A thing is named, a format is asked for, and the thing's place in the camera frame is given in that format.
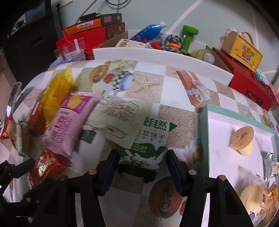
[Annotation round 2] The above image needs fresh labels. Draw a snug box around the large red cake packet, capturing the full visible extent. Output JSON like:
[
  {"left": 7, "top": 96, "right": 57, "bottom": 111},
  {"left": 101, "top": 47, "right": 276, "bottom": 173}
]
[{"left": 28, "top": 148, "right": 71, "bottom": 188}]

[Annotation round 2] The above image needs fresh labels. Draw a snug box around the green white biscuit packet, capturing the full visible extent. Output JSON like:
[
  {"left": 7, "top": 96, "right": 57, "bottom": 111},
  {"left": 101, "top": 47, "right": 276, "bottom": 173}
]
[{"left": 118, "top": 116, "right": 177, "bottom": 171}]

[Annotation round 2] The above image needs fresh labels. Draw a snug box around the pink bread packet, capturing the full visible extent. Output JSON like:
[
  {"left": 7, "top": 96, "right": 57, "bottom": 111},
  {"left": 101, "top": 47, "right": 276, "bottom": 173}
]
[{"left": 42, "top": 92, "right": 102, "bottom": 158}]

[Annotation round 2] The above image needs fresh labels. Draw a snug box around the pale yellow snack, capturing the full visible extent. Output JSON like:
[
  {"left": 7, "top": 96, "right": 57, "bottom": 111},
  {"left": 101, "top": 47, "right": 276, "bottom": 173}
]
[{"left": 239, "top": 169, "right": 278, "bottom": 226}]

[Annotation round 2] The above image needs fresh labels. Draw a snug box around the cream printed snack bag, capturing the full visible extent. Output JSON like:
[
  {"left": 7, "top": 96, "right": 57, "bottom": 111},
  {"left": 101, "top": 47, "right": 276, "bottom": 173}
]
[{"left": 83, "top": 98, "right": 153, "bottom": 149}]

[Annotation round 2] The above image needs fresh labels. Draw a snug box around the white green small snack packet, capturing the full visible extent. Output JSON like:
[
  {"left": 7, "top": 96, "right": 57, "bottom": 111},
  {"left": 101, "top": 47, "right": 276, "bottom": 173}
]
[{"left": 263, "top": 152, "right": 278, "bottom": 182}]

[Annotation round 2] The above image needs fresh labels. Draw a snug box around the red round-logo snack bag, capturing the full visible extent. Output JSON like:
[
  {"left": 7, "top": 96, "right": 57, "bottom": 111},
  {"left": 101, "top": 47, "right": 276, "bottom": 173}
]
[{"left": 1, "top": 114, "right": 16, "bottom": 146}]

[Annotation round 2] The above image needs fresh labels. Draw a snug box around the small dark red packet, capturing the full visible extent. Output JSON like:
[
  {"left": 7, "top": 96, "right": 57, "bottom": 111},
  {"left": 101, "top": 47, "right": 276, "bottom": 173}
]
[{"left": 27, "top": 101, "right": 46, "bottom": 136}]

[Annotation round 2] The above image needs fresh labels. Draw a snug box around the clear round biscuit packet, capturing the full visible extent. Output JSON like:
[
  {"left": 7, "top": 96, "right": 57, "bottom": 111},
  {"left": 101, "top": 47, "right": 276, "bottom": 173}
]
[{"left": 15, "top": 121, "right": 30, "bottom": 157}]

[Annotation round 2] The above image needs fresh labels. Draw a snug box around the yellow bread packet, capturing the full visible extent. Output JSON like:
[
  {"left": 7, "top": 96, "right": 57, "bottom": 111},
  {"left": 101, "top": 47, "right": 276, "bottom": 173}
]
[{"left": 40, "top": 66, "right": 73, "bottom": 127}]

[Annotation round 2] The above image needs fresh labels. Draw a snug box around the teal rimmed white tray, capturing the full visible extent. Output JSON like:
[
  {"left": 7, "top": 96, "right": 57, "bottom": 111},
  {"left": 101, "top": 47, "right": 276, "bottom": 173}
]
[{"left": 197, "top": 104, "right": 279, "bottom": 227}]

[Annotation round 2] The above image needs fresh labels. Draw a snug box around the patterned tablecloth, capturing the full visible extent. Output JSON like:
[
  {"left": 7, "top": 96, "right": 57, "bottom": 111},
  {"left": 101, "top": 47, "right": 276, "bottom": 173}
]
[{"left": 13, "top": 60, "right": 278, "bottom": 226}]

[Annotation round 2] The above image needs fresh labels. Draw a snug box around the red box with cutout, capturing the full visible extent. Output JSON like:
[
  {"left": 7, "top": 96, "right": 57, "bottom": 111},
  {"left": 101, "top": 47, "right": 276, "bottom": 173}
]
[{"left": 212, "top": 47, "right": 278, "bottom": 111}]

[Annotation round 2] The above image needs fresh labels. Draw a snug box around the white foam board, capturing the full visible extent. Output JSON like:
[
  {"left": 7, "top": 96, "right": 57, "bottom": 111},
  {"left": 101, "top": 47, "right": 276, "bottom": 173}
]
[{"left": 93, "top": 47, "right": 233, "bottom": 86}]

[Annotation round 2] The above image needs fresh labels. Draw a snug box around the light blue flat box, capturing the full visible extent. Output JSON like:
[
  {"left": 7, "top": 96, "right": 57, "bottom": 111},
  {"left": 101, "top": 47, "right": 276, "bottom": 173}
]
[{"left": 50, "top": 54, "right": 86, "bottom": 67}]

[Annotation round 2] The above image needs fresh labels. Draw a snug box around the clear plastic bottle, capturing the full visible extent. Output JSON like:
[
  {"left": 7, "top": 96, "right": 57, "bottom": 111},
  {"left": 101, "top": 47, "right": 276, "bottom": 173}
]
[{"left": 191, "top": 49, "right": 215, "bottom": 64}]

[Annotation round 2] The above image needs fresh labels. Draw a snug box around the clear plastic box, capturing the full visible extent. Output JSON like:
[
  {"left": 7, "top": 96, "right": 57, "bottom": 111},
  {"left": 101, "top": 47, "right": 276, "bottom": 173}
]
[{"left": 54, "top": 37, "right": 86, "bottom": 60}]

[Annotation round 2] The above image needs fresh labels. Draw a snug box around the colourful toy pile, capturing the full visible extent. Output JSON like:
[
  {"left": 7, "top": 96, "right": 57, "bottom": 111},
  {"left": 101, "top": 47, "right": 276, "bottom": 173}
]
[{"left": 146, "top": 35, "right": 191, "bottom": 56}]

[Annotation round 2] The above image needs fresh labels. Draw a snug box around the yellow card box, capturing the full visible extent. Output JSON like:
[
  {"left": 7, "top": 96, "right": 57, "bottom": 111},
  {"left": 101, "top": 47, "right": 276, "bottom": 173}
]
[{"left": 115, "top": 38, "right": 146, "bottom": 48}]

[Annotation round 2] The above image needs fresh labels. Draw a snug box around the large red gift box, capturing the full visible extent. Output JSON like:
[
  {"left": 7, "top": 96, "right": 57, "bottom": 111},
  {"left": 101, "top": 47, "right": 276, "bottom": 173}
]
[{"left": 56, "top": 22, "right": 125, "bottom": 60}]

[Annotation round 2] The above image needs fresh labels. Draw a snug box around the green dumbbell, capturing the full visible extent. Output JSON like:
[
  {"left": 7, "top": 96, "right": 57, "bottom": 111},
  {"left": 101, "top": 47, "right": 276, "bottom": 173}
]
[{"left": 183, "top": 25, "right": 199, "bottom": 51}]

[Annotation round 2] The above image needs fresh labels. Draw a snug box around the blue bead bottle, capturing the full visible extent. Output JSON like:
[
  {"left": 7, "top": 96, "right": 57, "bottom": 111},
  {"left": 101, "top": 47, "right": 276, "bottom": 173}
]
[{"left": 130, "top": 21, "right": 167, "bottom": 43}]

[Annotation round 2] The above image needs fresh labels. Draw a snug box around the orange long box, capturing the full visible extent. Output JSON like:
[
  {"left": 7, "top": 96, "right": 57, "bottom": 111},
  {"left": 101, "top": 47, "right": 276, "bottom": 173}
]
[{"left": 61, "top": 13, "right": 123, "bottom": 37}]

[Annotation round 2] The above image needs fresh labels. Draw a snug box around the black cabinet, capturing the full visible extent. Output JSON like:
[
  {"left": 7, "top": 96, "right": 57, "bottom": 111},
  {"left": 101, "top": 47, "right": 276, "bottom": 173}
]
[{"left": 1, "top": 1, "right": 58, "bottom": 87}]

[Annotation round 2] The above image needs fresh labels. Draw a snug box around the black power adapter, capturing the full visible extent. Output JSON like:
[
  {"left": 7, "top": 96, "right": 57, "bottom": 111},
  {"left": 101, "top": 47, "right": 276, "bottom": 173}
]
[{"left": 78, "top": 12, "right": 101, "bottom": 21}]

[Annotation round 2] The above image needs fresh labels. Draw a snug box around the yellow handled gift box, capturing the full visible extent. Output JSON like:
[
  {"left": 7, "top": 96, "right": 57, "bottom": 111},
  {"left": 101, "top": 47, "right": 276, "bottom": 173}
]
[{"left": 221, "top": 29, "right": 263, "bottom": 73}]

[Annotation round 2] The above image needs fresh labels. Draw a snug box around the black cable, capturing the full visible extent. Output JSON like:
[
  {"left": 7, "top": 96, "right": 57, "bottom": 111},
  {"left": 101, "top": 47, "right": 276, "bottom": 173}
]
[{"left": 75, "top": 0, "right": 133, "bottom": 25}]

